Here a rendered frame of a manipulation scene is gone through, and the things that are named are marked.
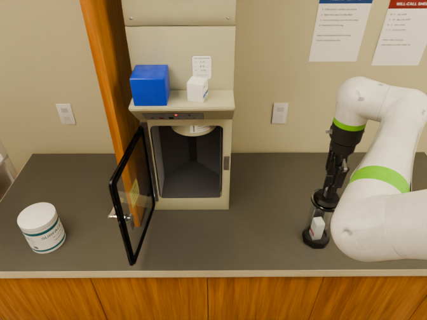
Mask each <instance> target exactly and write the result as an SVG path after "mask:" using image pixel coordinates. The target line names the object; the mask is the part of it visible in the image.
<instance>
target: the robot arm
mask: <svg viewBox="0 0 427 320"><path fill-rule="evenodd" d="M369 119H370V120H373V121H377V122H380V125H379V128H378V131H377V133H376V135H375V138H374V140H373V142H372V144H371V146H370V147H369V149H368V151H367V153H366V155H365V156H364V157H363V159H362V161H361V162H360V164H359V165H358V166H357V167H356V169H355V171H354V172H353V173H352V174H351V176H350V181H349V184H348V185H347V187H346V189H345V191H344V192H343V194H342V196H341V198H340V200H339V202H338V204H337V206H336V208H335V211H334V213H333V215H332V218H331V221H330V231H331V234H332V239H333V240H334V242H335V244H336V246H337V247H338V248H339V249H340V250H341V251H342V252H343V253H344V254H345V255H347V256H348V257H350V258H352V259H354V260H358V261H361V262H380V261H387V260H401V259H418V260H427V189H424V190H418V191H414V192H412V170H413V165H414V157H415V153H416V149H417V145H418V141H419V138H420V136H421V133H422V130H423V128H424V126H425V124H426V122H427V95H426V94H425V93H423V92H422V91H419V90H416V89H412V88H403V87H399V86H392V85H388V84H385V83H381V82H378V81H375V80H372V79H369V78H366V77H361V76H356V77H351V78H349V79H347V80H345V82H343V83H342V84H341V85H340V87H339V88H338V90H337V93H336V107H335V114H334V118H333V121H332V125H331V126H330V130H325V133H329V136H330V138H331V141H330V145H329V154H328V158H327V163H326V167H325V169H326V170H327V172H326V174H327V175H326V178H325V182H324V185H323V189H322V190H323V191H325V188H326V187H328V189H327V193H326V195H325V198H326V199H334V198H335V195H336V191H337V188H341V187H342V185H343V183H344V180H345V178H346V175H347V172H348V171H349V167H347V166H346V163H347V161H348V156H349V155H350V154H352V153H354V151H355V147H356V145H357V144H359V143H360V142H361V139H362V136H363V133H365V131H364V130H365V127H366V124H367V121H368V120H369Z"/></svg>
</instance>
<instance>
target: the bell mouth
mask: <svg viewBox="0 0 427 320"><path fill-rule="evenodd" d="M171 127H172V129H173V130H174V131H175V132H176V133H178V134H181V135H185V136H190V137H195V136H200V135H205V134H207V133H210V132H211V131H212V130H214V128H215V127H216V126H171Z"/></svg>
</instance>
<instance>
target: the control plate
mask: <svg viewBox="0 0 427 320"><path fill-rule="evenodd" d="M188 114H190V116H188ZM142 115H143V116H144V117H145V118H146V119H147V120H150V119H151V117H153V118H154V119H160V117H163V119H169V118H168V117H173V118H174V119H179V117H181V119H186V117H188V119H194V117H195V119H204V115H203V113H142ZM175 115H178V116H175Z"/></svg>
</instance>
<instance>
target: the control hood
mask: <svg viewBox="0 0 427 320"><path fill-rule="evenodd" d="M128 110H129V111H130V112H131V113H132V114H133V115H134V116H135V117H136V118H137V119H138V120H147V119H146V118H145V117H144V116H143V115H142V113H203V115H204V119H232V118H233V115H234V111H235V105H234V93H233V90H208V96H207V97H206V99H205V101H204V102H203V103H200V102H192V101H188V100H187V90H170V94H169V97H168V103H167V106H134V103H133V97H132V100H131V102H130V105H129V108H128ZM150 120H197V119H150Z"/></svg>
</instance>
